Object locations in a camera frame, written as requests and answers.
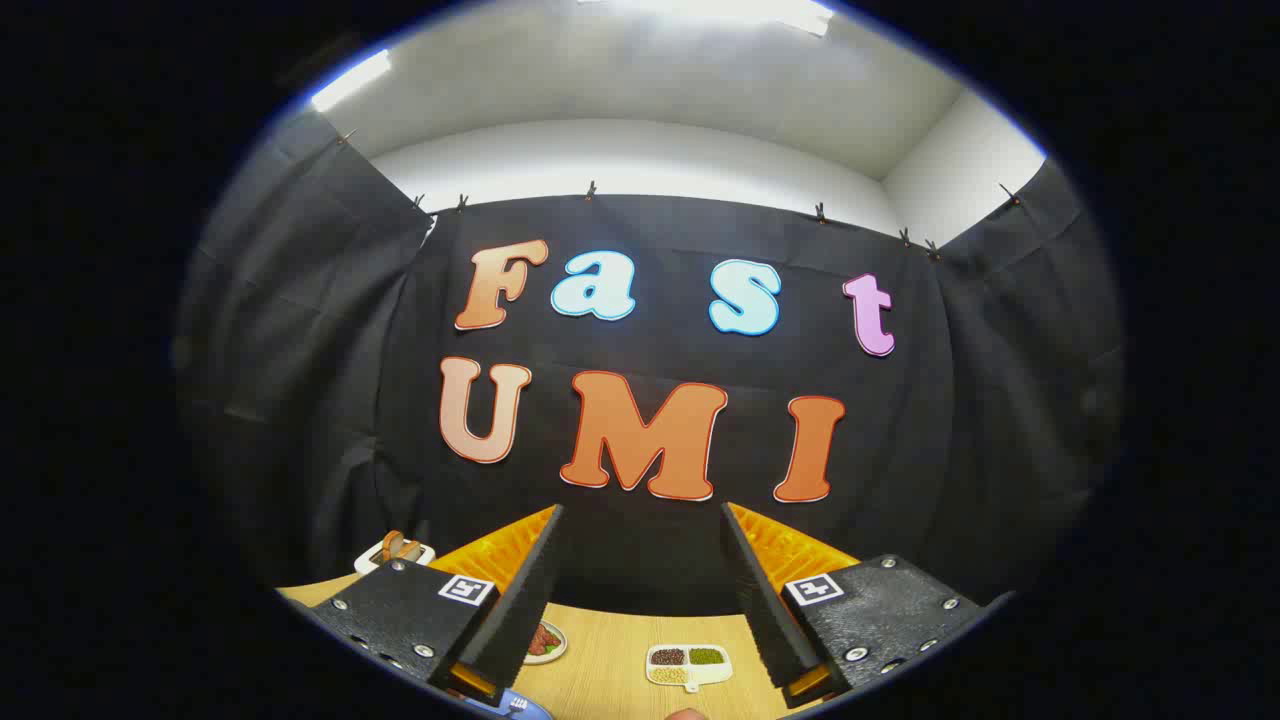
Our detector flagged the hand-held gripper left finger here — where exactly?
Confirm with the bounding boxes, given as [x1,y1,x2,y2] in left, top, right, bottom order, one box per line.
[308,504,566,706]

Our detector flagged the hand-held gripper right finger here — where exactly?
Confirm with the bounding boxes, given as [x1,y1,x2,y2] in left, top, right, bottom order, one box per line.
[720,502,1013,709]

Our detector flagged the white oval food plate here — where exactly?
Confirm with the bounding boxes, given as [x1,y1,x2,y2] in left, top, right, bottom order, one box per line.
[522,620,569,666]

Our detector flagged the white divided dish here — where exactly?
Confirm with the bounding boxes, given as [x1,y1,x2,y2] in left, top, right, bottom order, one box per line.
[645,643,733,693]

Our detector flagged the blue round plate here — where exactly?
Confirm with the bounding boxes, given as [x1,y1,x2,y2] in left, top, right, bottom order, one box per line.
[462,688,553,720]

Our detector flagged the white toaster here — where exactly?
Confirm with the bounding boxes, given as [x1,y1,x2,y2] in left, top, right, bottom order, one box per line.
[355,532,436,576]

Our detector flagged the row of small black clips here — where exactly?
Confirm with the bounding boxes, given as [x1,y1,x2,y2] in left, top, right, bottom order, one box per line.
[338,128,1023,261]

